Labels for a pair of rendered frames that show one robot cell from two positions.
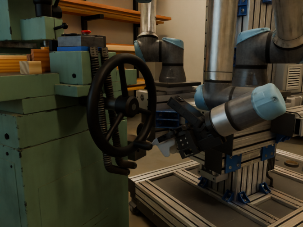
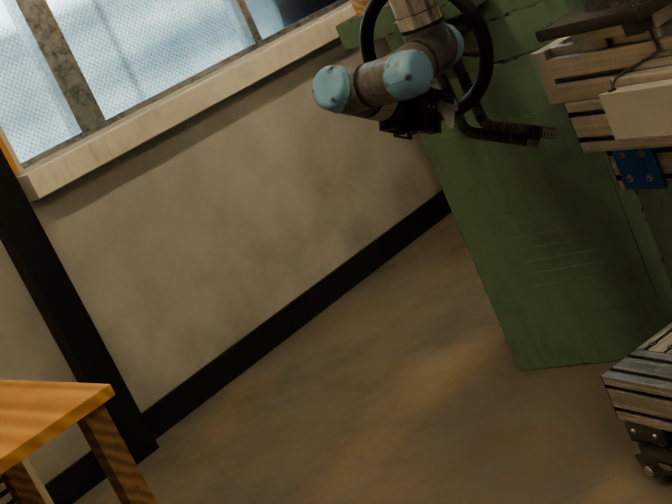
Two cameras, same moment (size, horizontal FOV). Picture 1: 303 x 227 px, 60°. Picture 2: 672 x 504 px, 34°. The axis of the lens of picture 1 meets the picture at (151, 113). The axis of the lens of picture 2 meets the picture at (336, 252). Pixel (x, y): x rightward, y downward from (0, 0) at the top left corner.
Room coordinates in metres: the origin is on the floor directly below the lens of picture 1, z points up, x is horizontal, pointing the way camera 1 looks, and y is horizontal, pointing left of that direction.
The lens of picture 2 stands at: (0.75, -2.08, 1.06)
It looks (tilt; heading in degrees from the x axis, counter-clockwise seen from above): 14 degrees down; 99
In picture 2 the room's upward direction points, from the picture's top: 25 degrees counter-clockwise
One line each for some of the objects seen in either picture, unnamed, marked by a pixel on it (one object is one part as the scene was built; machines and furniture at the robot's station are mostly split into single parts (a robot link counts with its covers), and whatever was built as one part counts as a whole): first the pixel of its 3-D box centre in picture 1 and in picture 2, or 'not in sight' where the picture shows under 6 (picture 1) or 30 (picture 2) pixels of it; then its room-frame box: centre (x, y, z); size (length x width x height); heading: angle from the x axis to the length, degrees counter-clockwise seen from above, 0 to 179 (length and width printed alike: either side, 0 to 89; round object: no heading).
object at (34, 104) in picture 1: (61, 95); (486, 3); (0.88, 0.30, 0.82); 0.40 x 0.21 x 0.04; 147
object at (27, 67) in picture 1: (30, 67); not in sight; (0.71, 0.32, 0.92); 0.04 x 0.04 x 0.03; 60
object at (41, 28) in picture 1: (42, 32); not in sight; (0.92, 0.37, 1.03); 0.14 x 0.07 x 0.09; 57
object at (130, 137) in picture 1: (129, 146); not in sight; (1.05, 0.09, 0.58); 0.12 x 0.08 x 0.08; 57
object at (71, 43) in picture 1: (84, 42); not in sight; (0.80, 0.19, 0.99); 0.13 x 0.11 x 0.06; 147
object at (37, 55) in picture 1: (67, 61); not in sight; (0.87, 0.27, 0.93); 0.25 x 0.01 x 0.07; 147
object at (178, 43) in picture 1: (171, 50); not in sight; (1.46, -0.11, 0.98); 0.13 x 0.12 x 0.14; 86
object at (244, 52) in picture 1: (254, 47); not in sight; (1.04, -0.40, 0.98); 0.13 x 0.12 x 0.14; 55
